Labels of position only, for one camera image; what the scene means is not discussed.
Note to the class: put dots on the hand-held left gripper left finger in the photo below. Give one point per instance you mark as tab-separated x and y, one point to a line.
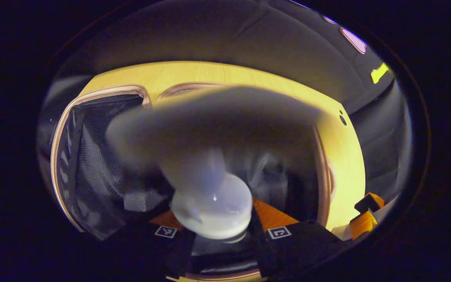
151	243

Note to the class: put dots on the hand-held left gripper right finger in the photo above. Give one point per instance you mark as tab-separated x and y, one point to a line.
300	246

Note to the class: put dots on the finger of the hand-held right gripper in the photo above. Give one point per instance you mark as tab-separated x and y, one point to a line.
368	203
362	225

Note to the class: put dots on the white squeeze tube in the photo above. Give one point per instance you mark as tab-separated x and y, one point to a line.
341	234

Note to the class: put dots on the pink hard-shell suitcase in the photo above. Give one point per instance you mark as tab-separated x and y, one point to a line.
92	156

